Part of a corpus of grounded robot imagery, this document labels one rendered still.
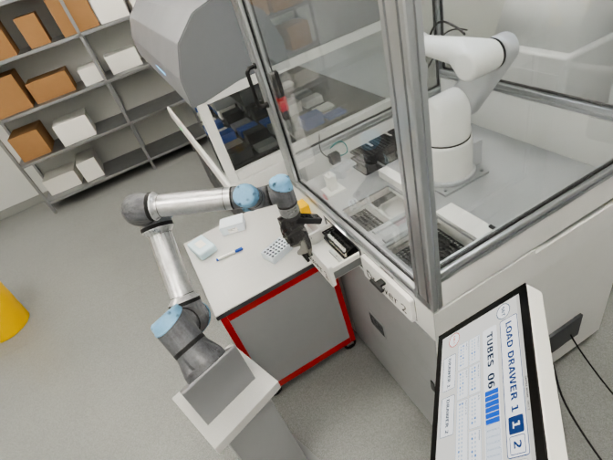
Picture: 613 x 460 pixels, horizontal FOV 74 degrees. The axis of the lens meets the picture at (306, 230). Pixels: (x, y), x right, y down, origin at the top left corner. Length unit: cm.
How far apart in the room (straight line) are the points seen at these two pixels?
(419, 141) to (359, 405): 159
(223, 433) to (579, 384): 161
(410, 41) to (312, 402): 186
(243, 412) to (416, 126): 104
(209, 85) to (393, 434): 185
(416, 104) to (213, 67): 135
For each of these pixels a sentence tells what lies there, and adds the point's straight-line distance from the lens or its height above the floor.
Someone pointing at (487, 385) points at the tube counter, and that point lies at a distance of 100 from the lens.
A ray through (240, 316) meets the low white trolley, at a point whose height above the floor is 68.
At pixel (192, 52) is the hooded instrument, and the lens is 206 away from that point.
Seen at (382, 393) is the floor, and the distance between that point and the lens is 225.
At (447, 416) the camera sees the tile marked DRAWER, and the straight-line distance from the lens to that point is 107.
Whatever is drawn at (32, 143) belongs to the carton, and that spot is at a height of 77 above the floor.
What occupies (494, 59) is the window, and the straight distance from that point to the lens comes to 104.
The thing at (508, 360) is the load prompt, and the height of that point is 115.
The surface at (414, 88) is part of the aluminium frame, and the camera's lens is 87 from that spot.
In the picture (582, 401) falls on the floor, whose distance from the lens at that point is 231.
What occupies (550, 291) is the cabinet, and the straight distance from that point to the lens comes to 179.
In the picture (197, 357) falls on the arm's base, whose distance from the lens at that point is 138.
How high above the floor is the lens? 197
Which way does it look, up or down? 37 degrees down
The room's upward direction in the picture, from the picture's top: 18 degrees counter-clockwise
